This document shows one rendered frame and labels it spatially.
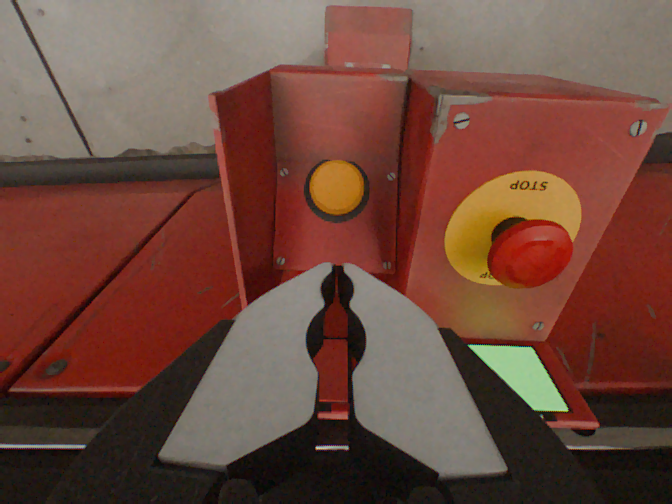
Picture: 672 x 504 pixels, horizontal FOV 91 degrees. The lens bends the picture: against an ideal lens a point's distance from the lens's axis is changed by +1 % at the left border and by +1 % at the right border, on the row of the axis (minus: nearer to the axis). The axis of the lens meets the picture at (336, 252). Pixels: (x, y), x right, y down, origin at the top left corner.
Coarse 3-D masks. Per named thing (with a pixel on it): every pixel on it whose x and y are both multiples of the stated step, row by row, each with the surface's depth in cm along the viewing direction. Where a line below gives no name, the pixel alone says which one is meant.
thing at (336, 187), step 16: (336, 160) 23; (320, 176) 23; (336, 176) 23; (352, 176) 23; (320, 192) 23; (336, 192) 23; (352, 192) 23; (320, 208) 23; (336, 208) 23; (352, 208) 23
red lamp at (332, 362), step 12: (324, 348) 22; (336, 348) 22; (324, 360) 21; (336, 360) 21; (324, 372) 20; (336, 372) 20; (324, 384) 20; (336, 384) 20; (324, 396) 19; (336, 396) 19
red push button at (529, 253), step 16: (512, 224) 17; (528, 224) 16; (544, 224) 15; (496, 240) 16; (512, 240) 16; (528, 240) 16; (544, 240) 15; (560, 240) 16; (496, 256) 16; (512, 256) 16; (528, 256) 16; (544, 256) 16; (560, 256) 16; (496, 272) 17; (512, 272) 17; (528, 272) 16; (544, 272) 16; (560, 272) 17; (528, 288) 17
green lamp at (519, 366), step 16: (480, 352) 22; (496, 352) 22; (512, 352) 22; (528, 352) 22; (496, 368) 21; (512, 368) 21; (528, 368) 21; (512, 384) 20; (528, 384) 20; (544, 384) 20; (528, 400) 19; (544, 400) 19; (560, 400) 19
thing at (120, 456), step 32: (224, 320) 9; (192, 352) 8; (160, 384) 7; (192, 384) 7; (128, 416) 7; (160, 416) 7; (96, 448) 6; (128, 448) 6; (160, 448) 6; (64, 480) 6; (96, 480) 6; (128, 480) 6; (160, 480) 6; (192, 480) 6; (224, 480) 6
